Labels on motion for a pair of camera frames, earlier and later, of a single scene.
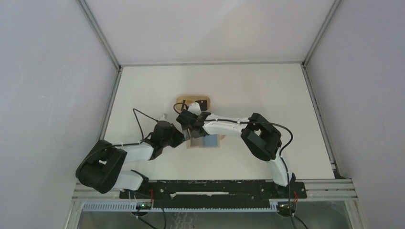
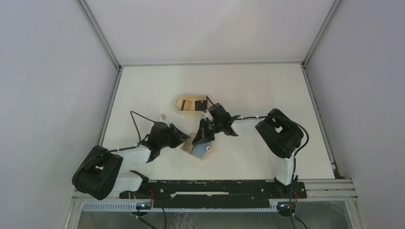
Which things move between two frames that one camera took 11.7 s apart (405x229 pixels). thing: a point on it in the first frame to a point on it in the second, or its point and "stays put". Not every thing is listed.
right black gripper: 187,134 to 202,133
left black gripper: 179,139 stays put
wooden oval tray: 183,102 stays put
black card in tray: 203,104 stays put
